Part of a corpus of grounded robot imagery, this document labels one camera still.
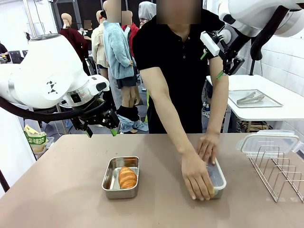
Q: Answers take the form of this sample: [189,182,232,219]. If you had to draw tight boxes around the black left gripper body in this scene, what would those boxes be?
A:
[71,101,107,130]

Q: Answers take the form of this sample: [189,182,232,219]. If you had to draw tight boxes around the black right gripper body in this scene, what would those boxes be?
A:
[219,40,238,63]

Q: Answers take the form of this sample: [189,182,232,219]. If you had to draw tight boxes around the metal tongs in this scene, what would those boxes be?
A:
[237,92,266,105]

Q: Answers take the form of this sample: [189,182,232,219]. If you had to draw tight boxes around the perforated metal tray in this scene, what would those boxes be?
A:
[228,89,284,108]

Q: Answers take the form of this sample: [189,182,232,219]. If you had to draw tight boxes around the person's left forearm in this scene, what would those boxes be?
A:
[205,80,230,138]

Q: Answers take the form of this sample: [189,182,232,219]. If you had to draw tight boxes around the person's right forearm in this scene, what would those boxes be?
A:
[147,95,198,162]

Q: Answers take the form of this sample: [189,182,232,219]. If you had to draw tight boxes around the person's left hand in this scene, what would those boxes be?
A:
[196,133,220,166]

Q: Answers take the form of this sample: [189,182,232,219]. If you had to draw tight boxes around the person's right hand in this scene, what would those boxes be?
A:
[181,154,216,201]

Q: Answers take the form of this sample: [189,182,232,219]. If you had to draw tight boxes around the person's black shirt torso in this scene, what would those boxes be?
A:
[132,9,226,134]

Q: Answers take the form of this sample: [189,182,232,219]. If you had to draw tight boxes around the green yellow paper bag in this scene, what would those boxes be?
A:
[23,124,48,153]

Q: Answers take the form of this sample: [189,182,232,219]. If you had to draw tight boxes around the white side table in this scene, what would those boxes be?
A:
[206,75,304,133]

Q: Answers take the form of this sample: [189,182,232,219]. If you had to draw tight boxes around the wooden pallet under table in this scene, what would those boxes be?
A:
[244,121,271,133]

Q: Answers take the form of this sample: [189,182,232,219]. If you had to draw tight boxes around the mannequin in beige jacket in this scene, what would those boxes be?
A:
[91,10,110,79]

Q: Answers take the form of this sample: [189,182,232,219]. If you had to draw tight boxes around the mannequin in red jacket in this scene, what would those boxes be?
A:
[121,10,140,57]

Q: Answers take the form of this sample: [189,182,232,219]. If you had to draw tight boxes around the mannequin in maroon top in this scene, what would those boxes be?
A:
[58,13,91,76]

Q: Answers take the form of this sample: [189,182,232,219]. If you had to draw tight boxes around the white board panel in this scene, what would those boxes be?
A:
[0,111,37,198]

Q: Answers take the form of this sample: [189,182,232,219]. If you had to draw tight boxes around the black stand leg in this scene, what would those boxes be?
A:
[0,170,10,193]

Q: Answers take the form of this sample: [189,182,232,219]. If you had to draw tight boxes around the background person in black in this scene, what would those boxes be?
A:
[0,42,10,64]

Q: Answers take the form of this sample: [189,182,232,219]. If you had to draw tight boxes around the silver metal stand pole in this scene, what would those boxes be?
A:
[22,0,46,36]

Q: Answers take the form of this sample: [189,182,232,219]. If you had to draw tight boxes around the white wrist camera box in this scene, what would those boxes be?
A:
[200,30,220,57]

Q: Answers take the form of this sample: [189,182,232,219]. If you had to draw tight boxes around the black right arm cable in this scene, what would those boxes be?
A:
[250,4,295,60]

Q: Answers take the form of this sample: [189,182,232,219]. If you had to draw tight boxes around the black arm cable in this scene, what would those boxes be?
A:
[0,96,105,123]
[250,4,295,60]

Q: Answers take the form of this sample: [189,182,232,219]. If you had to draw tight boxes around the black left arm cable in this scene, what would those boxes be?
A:
[0,96,105,123]

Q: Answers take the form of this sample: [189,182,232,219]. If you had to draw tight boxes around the metal wire lid rack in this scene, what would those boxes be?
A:
[248,146,304,203]

